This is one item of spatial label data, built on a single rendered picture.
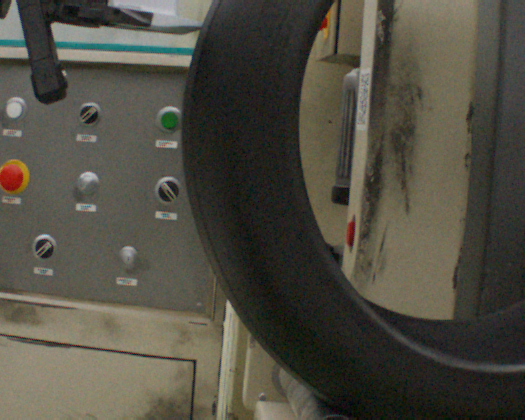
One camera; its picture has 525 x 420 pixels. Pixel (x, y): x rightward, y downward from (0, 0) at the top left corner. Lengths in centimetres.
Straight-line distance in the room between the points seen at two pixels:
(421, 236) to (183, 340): 47
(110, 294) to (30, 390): 20
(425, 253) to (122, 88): 57
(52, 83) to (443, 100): 53
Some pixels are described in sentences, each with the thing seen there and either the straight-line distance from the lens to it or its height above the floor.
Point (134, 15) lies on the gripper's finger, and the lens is 118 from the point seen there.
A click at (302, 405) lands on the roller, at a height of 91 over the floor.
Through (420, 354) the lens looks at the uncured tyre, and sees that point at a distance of 111.
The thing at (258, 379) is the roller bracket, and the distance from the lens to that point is 149.
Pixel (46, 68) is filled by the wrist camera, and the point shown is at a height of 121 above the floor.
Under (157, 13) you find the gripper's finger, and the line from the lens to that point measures 118.
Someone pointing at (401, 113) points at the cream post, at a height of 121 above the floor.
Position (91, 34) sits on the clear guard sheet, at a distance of 187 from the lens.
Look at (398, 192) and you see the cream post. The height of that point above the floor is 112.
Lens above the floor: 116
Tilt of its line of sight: 3 degrees down
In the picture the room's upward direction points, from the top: 6 degrees clockwise
